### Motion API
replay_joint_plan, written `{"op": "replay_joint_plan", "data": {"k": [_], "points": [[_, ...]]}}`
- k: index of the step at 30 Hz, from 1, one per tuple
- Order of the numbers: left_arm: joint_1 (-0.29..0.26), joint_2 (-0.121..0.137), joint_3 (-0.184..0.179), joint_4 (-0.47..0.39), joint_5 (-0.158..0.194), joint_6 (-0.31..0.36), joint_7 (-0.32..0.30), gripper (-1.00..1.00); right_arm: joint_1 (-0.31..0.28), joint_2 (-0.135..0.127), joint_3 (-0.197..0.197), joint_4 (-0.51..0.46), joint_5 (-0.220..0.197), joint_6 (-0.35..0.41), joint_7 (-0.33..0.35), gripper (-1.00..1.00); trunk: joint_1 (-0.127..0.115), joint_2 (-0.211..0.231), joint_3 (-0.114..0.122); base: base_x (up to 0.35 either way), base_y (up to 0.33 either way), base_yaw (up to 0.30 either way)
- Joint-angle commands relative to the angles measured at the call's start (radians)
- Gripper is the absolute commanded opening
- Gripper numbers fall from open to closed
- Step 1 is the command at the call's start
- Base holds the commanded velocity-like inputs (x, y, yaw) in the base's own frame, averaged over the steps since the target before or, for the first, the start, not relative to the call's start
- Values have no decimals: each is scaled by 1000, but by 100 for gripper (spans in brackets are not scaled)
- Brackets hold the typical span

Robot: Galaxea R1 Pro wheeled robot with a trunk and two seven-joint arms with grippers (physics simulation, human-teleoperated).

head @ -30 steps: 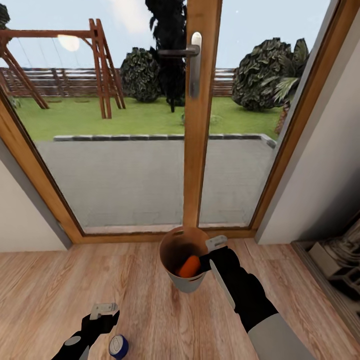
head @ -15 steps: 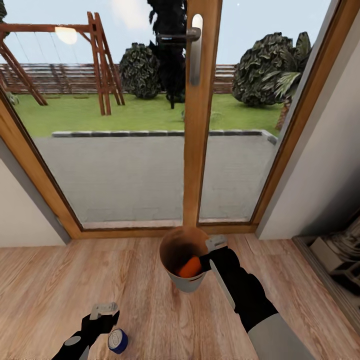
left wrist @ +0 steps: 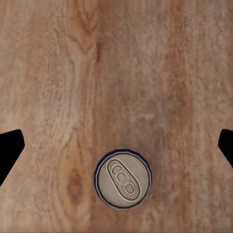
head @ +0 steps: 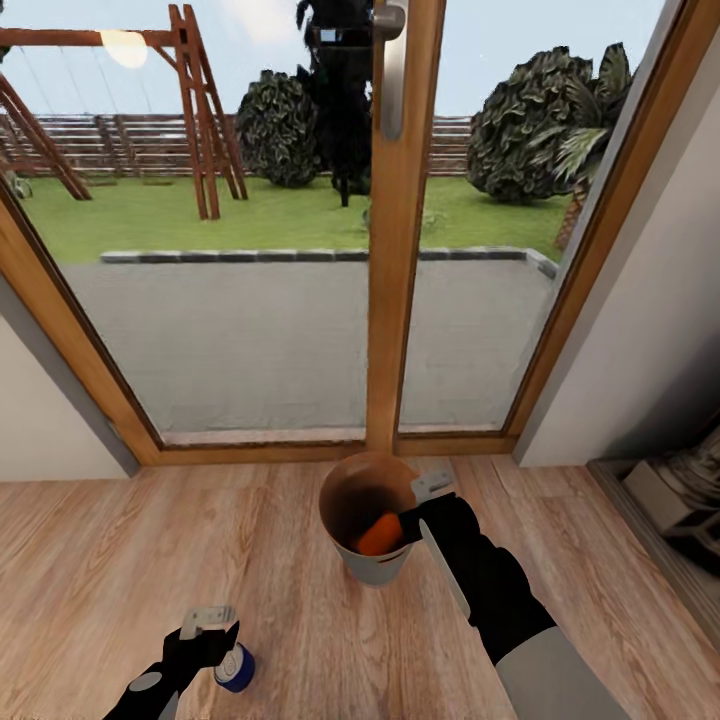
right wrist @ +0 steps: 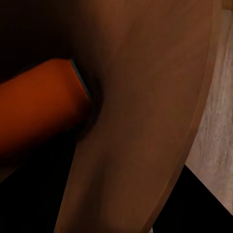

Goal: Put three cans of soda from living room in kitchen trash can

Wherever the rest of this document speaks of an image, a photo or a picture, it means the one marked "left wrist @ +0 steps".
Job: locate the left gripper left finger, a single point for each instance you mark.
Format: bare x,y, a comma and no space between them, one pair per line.
11,146

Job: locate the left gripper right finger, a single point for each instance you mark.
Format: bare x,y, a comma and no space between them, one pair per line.
225,143

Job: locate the can of soda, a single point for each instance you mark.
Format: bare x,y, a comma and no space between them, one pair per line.
123,179

